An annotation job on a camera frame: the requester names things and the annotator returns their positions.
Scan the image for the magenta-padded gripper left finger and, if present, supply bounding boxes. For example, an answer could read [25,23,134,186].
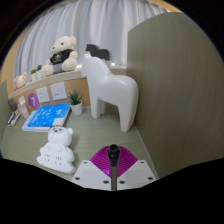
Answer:
[70,145,117,191]

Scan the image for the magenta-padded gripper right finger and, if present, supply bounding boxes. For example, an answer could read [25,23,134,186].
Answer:
[115,145,158,191]

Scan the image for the small black charger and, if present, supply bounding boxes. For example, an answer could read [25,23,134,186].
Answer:
[107,143,121,168]

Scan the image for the white bear-shaped power strip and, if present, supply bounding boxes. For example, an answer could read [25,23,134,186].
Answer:
[36,126,77,175]

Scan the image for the small plant in white pot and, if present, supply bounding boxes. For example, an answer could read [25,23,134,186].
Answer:
[67,90,84,116]

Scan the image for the bright blue book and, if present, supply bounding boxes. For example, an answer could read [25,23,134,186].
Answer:
[27,102,72,128]

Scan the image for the large white horse figurine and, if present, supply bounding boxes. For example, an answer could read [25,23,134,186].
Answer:
[81,53,139,133]

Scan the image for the green partition panel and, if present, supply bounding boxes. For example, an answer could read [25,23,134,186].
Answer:
[126,12,224,179]
[0,79,9,141]

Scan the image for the purple round number disc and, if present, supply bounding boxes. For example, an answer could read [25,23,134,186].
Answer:
[27,92,41,110]

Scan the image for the pink horse figurine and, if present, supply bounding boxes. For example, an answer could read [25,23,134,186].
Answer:
[17,95,30,120]

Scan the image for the dark grey horse figurine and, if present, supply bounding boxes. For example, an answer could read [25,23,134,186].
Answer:
[7,99,19,114]

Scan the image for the tiny potted succulent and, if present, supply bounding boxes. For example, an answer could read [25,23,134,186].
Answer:
[36,64,44,79]
[30,68,38,82]

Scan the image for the orange and cream plush toy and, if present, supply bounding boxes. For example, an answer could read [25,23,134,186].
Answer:
[13,71,29,89]

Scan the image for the cream teddy bear black shirt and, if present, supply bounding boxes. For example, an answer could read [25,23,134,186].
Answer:
[40,35,79,78]

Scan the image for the black horse figurine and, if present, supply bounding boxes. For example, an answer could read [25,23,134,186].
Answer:
[85,43,111,62]

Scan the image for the grey-white curtain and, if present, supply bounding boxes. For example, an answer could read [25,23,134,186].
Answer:
[13,0,168,89]

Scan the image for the white wall socket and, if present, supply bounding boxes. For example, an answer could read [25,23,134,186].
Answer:
[35,86,51,104]
[49,82,68,101]

